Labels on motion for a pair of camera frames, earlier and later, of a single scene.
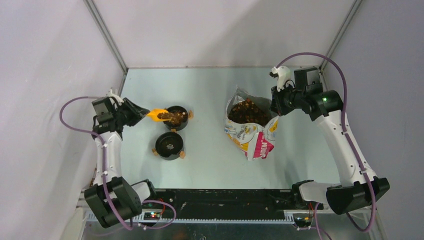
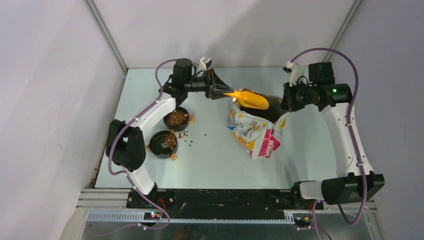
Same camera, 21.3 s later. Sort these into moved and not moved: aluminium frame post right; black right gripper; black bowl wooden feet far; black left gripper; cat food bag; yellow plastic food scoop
Moved: black left gripper; black right gripper; cat food bag; yellow plastic food scoop
Not moved: aluminium frame post right; black bowl wooden feet far
